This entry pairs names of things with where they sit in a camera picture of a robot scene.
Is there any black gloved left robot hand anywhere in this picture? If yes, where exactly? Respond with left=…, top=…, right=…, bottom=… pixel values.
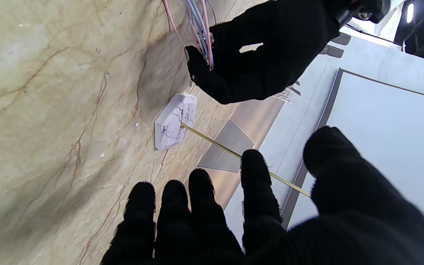
left=184, top=0, right=345, bottom=105

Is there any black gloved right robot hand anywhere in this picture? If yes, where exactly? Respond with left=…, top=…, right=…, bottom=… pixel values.
left=101, top=126, right=424, bottom=265

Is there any white thin cable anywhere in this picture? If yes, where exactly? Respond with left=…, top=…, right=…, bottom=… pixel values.
left=162, top=0, right=218, bottom=71

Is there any gold T rack marble base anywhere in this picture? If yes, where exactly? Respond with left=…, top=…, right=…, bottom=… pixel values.
left=154, top=93, right=312, bottom=198

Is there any clear acrylic name holder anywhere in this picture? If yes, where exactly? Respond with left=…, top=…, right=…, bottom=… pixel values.
left=273, top=81, right=301, bottom=105

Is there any dark grey office chair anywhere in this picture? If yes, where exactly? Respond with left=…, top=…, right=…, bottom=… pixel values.
left=319, top=32, right=352, bottom=59

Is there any brown wooden conference table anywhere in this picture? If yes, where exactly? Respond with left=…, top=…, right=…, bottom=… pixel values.
left=183, top=83, right=301, bottom=210

